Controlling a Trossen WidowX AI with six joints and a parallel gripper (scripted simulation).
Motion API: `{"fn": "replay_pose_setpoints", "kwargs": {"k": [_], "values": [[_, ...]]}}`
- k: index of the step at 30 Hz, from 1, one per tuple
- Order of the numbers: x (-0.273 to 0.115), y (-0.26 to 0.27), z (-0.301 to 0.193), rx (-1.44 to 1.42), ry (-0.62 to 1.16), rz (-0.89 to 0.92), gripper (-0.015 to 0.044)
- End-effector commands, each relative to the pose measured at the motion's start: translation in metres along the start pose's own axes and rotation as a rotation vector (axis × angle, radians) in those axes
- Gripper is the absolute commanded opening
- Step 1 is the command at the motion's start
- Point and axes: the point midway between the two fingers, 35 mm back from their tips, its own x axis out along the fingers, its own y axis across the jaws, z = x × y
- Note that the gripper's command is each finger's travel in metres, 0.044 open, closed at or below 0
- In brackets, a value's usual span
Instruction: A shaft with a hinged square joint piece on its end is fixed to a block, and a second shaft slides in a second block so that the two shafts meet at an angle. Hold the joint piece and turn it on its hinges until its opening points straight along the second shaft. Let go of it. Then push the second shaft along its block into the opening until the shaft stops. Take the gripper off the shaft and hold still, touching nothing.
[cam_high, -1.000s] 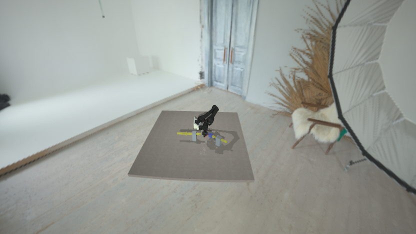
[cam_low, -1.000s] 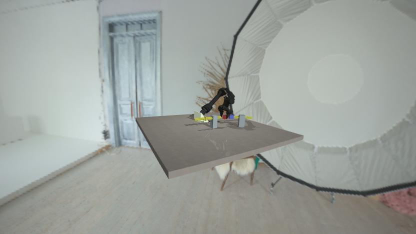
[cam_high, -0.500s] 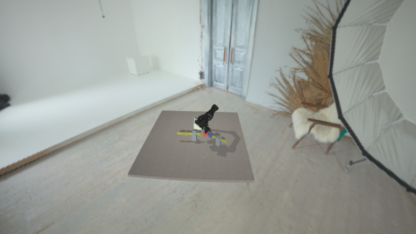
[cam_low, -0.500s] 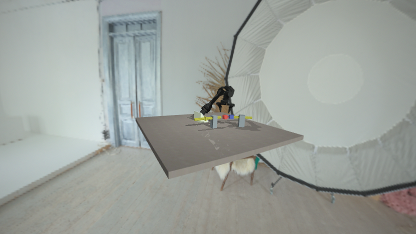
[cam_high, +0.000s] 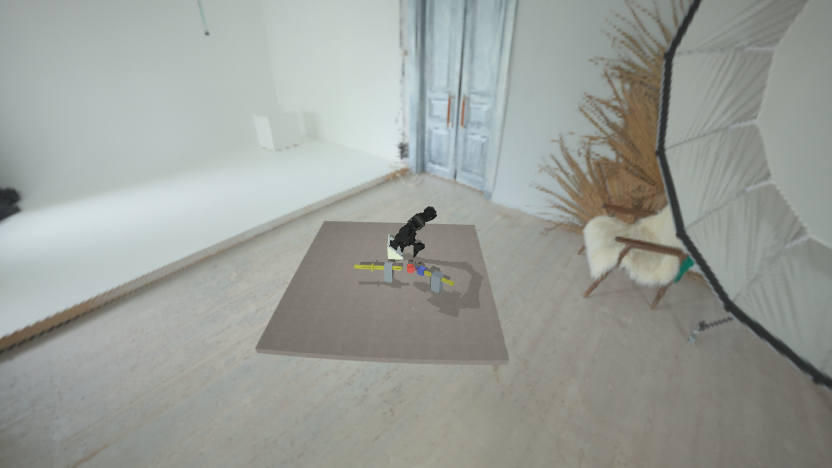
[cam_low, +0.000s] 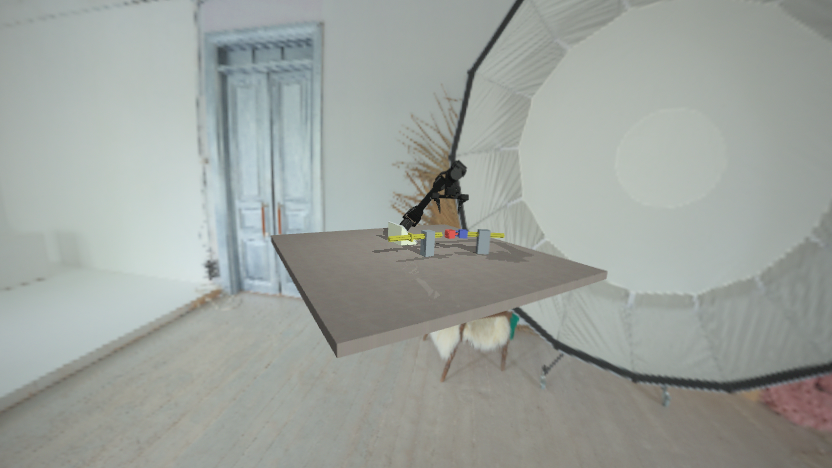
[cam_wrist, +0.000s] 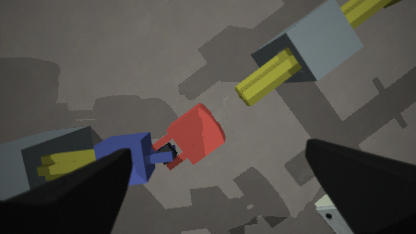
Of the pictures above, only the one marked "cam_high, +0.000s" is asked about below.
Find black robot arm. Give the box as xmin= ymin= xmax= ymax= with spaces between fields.
xmin=390 ymin=206 xmax=437 ymax=250

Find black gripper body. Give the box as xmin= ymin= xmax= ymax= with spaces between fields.
xmin=395 ymin=233 xmax=425 ymax=251

